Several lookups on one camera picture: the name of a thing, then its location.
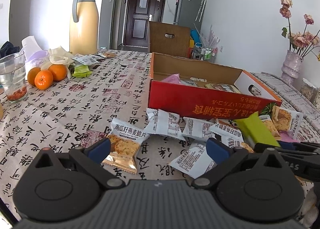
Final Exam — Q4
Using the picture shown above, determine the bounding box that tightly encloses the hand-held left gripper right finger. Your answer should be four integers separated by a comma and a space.
191, 138, 287, 189

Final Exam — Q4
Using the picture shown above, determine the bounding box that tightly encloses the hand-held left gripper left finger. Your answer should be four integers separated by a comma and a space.
31, 138, 124, 190

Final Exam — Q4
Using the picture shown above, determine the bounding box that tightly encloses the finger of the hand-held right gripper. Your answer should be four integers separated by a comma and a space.
254, 142, 284, 156
277, 141, 320, 154

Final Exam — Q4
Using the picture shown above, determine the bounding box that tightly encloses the pink snack packet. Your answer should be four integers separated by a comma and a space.
277, 130, 302, 143
161, 74, 181, 85

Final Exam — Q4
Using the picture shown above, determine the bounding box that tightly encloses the green snack packet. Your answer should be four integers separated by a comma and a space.
234, 112, 280, 147

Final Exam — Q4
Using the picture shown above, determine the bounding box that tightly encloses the pile of snack packets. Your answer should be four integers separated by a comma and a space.
101, 105, 304, 179

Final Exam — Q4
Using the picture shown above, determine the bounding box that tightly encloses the brown snack packet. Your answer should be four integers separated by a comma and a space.
205, 83, 234, 92

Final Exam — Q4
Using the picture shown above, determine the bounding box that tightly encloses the red cardboard box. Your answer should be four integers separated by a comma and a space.
149, 52, 283, 121

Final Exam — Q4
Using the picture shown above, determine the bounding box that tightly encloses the grey quilted cloth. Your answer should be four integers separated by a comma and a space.
250, 71, 320, 129

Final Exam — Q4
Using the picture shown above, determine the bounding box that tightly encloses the glass jar of seeds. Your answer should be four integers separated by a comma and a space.
299, 78, 319, 102

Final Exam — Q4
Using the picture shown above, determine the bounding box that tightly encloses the small light green packet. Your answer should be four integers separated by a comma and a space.
72, 65, 92, 77

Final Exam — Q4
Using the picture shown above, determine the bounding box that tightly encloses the pink textured vase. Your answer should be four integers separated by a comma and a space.
280, 49, 304, 86

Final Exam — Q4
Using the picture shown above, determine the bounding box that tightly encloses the orange mandarin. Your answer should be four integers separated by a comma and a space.
48, 64, 68, 81
27, 67, 42, 86
34, 70, 54, 91

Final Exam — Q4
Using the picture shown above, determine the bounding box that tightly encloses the white storage rack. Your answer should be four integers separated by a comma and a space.
192, 44, 218, 63

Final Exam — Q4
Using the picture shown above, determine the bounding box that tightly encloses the cream plastic bag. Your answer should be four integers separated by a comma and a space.
40, 46, 75, 69

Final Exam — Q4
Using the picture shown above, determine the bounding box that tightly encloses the dried pink rose bouquet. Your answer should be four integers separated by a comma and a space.
279, 0, 320, 57

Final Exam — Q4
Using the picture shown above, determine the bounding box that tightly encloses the drinking glass with berries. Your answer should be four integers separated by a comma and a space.
0, 53, 28, 104

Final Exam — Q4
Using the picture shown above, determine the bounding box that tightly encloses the wrapped dried flower bundle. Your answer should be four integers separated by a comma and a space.
201, 24, 222, 47

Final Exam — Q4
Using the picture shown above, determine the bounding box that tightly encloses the blue plastic item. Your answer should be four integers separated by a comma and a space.
190, 29, 202, 44

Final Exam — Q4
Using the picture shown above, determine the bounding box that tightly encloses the yellow thermos jug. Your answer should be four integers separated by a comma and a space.
69, 0, 98, 56

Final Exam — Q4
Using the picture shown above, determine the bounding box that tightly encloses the purple tissue pack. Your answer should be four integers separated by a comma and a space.
19, 35, 50, 69

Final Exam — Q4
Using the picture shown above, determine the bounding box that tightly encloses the dark brown entrance door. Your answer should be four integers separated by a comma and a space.
122, 0, 167, 52

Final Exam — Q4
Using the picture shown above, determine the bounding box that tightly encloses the grey interior door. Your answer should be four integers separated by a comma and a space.
110, 0, 125, 49

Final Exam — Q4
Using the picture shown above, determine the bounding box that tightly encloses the black bag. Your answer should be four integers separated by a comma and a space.
0, 41, 20, 58

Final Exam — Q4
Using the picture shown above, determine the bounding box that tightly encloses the grey refrigerator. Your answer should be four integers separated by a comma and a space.
174, 0, 208, 29

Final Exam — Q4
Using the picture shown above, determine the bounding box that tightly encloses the white folded umbrella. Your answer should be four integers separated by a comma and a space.
196, 0, 208, 22

